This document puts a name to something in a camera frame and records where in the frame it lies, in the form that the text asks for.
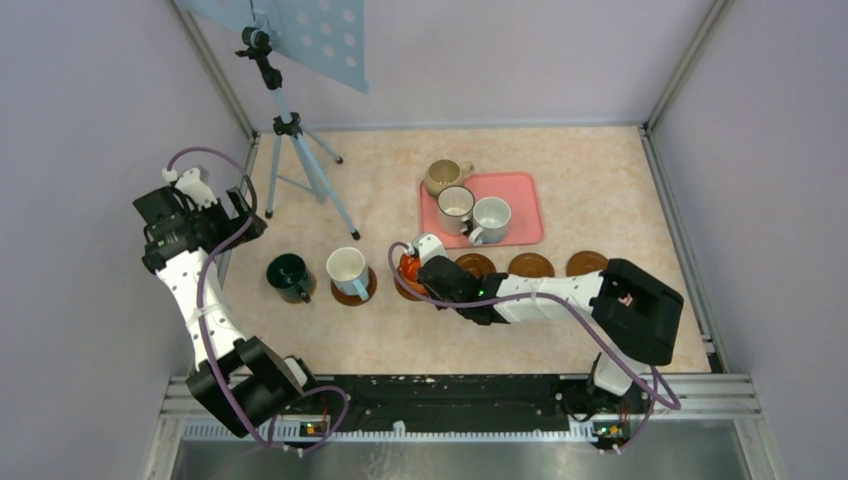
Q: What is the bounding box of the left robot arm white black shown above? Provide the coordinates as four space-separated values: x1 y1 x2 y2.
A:
133 186 321 438

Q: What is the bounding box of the orange glass mug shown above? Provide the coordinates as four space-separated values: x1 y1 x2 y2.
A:
399 253 421 288

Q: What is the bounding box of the beige mug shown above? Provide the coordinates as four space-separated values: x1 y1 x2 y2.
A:
423 159 475 198

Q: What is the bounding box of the light wooden coaster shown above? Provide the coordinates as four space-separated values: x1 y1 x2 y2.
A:
279 277 317 304

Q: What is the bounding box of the pink tray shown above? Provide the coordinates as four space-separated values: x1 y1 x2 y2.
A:
419 172 544 249

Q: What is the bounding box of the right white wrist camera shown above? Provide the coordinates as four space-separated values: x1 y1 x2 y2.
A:
407 232 447 267

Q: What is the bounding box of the dark green mug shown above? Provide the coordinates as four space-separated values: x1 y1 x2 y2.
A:
266 253 316 297

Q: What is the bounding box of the white mug front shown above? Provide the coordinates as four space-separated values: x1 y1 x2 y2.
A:
468 197 512 246

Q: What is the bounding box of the dark wooden coaster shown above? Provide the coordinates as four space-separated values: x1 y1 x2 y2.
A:
394 278 428 301
455 253 497 279
330 267 378 307
565 250 609 277
508 252 555 278

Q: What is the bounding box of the white mug dark rim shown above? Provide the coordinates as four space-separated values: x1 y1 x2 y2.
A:
437 186 476 236

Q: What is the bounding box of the blue tripod stand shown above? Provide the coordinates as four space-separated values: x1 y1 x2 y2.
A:
235 26 361 241

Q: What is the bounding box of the white cable duct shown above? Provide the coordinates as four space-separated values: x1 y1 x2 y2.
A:
182 420 598 443

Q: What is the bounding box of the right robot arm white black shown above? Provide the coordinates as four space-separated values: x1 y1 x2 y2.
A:
417 256 684 412

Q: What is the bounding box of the light blue mug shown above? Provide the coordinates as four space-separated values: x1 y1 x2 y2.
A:
325 247 370 301

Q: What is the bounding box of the blue perforated board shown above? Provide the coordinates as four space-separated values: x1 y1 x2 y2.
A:
177 0 370 93

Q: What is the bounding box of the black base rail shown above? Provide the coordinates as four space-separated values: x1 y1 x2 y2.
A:
279 374 649 434

